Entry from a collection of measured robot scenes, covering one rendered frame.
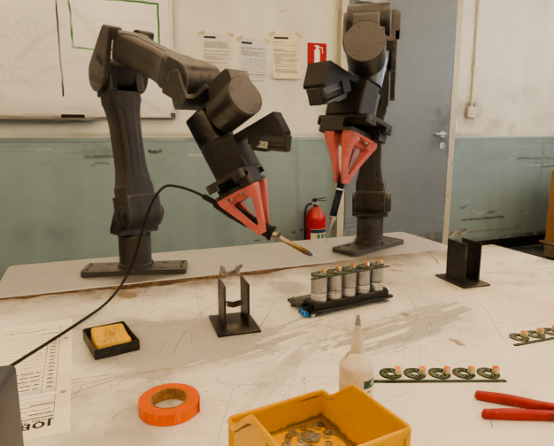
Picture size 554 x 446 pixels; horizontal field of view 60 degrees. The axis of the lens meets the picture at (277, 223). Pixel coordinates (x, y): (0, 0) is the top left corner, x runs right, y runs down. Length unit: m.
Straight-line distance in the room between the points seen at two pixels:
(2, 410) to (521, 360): 0.55
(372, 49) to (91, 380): 0.54
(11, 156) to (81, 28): 0.85
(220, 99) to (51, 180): 2.61
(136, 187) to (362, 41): 0.49
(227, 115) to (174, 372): 0.34
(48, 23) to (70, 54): 0.19
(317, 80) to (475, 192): 3.88
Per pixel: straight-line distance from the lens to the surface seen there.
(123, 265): 0.98
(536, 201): 5.07
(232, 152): 0.71
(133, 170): 0.95
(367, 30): 0.71
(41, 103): 3.22
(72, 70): 3.23
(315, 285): 0.73
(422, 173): 4.07
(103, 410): 0.54
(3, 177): 3.27
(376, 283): 0.80
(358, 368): 0.48
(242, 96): 0.69
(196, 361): 0.61
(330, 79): 0.70
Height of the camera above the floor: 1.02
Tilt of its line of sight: 10 degrees down
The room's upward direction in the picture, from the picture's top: straight up
